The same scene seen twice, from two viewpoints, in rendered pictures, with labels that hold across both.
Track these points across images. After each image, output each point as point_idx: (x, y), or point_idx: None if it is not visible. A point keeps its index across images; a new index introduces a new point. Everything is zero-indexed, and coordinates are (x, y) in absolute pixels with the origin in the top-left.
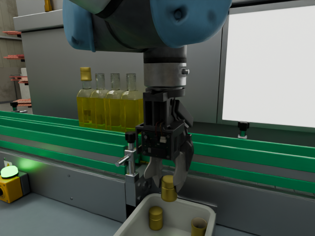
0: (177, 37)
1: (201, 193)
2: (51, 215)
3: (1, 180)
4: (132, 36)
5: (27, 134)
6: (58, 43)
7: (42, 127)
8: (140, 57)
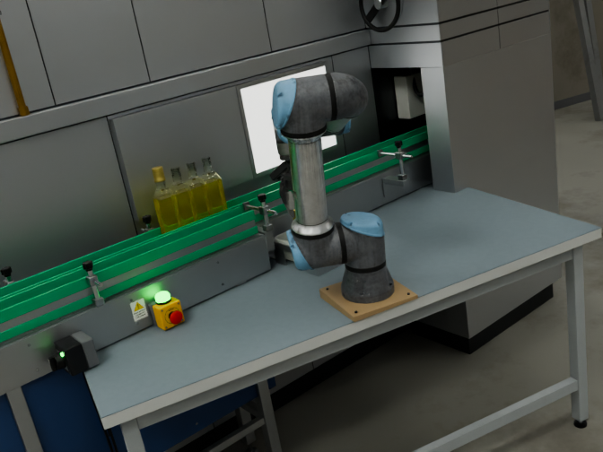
0: (345, 133)
1: (290, 224)
2: (226, 299)
3: (169, 303)
4: (328, 134)
5: (155, 253)
6: (44, 154)
7: (135, 251)
8: (175, 141)
